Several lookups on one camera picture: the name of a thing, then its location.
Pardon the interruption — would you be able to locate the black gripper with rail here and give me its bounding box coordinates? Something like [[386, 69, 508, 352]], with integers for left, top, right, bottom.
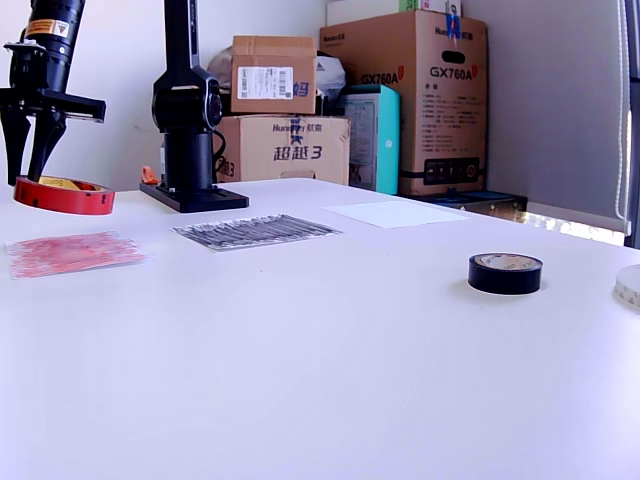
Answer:
[[0, 47, 107, 187]]

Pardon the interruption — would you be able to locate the red tape roll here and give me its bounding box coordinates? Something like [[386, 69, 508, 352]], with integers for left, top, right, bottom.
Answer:
[[13, 174, 117, 216]]

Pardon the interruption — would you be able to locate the black tape roll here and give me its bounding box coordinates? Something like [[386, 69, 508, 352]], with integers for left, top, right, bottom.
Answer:
[[467, 252, 544, 296]]

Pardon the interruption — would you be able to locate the white tape roll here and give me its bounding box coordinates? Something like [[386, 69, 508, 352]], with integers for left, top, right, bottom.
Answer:
[[612, 264, 640, 314]]

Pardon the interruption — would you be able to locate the red scribbled paper sheet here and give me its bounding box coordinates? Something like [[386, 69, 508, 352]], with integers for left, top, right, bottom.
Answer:
[[4, 229, 156, 281]]

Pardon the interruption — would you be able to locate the grey plastic bag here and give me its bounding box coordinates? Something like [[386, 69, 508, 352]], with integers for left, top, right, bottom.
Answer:
[[206, 45, 234, 92]]

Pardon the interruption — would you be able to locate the cardboard box with blue characters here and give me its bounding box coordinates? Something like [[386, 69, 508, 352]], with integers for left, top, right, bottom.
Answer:
[[213, 114, 352, 187]]

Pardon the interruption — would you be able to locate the black scribbled paper sheet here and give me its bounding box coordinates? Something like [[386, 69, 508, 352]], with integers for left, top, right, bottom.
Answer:
[[169, 213, 345, 253]]

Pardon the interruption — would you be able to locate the cardboard box with shipping label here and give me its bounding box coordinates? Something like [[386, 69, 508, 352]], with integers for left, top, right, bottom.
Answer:
[[229, 34, 320, 115]]

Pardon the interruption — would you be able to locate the white plastic bag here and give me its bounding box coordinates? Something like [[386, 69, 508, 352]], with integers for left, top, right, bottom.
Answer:
[[315, 53, 349, 99]]

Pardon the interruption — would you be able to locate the teal carton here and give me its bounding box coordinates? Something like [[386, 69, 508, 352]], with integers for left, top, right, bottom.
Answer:
[[337, 83, 401, 196]]

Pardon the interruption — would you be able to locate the blank white paper sheet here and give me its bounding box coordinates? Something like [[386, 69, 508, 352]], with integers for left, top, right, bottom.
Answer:
[[319, 200, 471, 230]]

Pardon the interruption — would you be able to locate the tall GX760A cardboard box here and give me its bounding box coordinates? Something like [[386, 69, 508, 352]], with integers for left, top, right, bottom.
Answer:
[[319, 9, 489, 197]]

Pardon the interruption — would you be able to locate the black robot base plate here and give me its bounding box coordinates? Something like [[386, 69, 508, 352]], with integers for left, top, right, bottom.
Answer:
[[138, 180, 250, 214]]

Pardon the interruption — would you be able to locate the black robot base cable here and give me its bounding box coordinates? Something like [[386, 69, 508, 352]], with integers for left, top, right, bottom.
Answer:
[[213, 130, 235, 182]]

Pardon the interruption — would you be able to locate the white beaded blind cord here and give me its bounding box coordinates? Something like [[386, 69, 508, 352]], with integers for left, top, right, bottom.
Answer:
[[613, 0, 632, 234]]

